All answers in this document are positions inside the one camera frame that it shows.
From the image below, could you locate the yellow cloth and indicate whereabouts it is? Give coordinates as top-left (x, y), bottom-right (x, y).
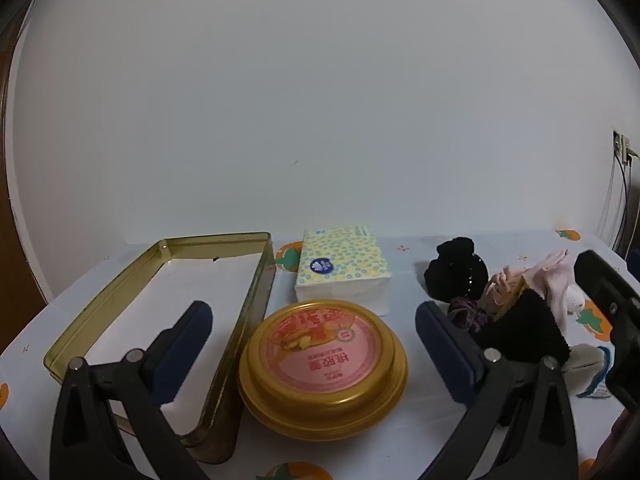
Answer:
top-left (492, 280), bottom-right (532, 322)

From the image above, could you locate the black sock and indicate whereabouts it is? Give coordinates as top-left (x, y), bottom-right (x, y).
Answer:
top-left (472, 290), bottom-right (571, 366)

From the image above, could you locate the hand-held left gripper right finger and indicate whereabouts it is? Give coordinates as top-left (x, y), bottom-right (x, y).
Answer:
top-left (415, 301), bottom-right (581, 480)

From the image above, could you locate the round gold tin pink lid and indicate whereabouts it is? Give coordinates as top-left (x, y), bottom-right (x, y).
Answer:
top-left (237, 300), bottom-right (409, 442)

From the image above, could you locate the black cable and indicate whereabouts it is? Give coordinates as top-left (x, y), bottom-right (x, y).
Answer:
top-left (614, 157), bottom-right (633, 256)

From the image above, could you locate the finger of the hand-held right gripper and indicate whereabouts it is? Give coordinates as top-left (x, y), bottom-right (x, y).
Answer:
top-left (574, 249), bottom-right (640, 322)

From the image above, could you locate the black sequined scrunchie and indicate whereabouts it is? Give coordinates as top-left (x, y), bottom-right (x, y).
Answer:
top-left (424, 236), bottom-right (489, 306)

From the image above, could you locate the beige sock blue cuff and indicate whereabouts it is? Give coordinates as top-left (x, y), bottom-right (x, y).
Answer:
top-left (560, 344), bottom-right (613, 400)

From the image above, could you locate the persimmon print tablecloth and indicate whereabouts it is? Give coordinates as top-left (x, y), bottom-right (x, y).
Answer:
top-left (0, 230), bottom-right (640, 480)

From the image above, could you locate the purple velvet scrunchie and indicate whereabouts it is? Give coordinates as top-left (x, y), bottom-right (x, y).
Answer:
top-left (446, 296), bottom-right (493, 333)

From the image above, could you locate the wall socket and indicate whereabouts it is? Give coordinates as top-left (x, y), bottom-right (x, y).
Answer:
top-left (613, 130), bottom-right (633, 163)

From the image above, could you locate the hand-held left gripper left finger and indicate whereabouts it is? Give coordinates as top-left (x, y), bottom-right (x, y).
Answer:
top-left (50, 301), bottom-right (216, 480)

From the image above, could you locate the dotted yellow tissue pack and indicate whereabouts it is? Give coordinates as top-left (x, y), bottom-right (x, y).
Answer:
top-left (294, 226), bottom-right (392, 316)

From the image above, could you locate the gold rectangular tin box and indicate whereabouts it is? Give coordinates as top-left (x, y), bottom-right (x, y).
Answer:
top-left (43, 231), bottom-right (277, 463)

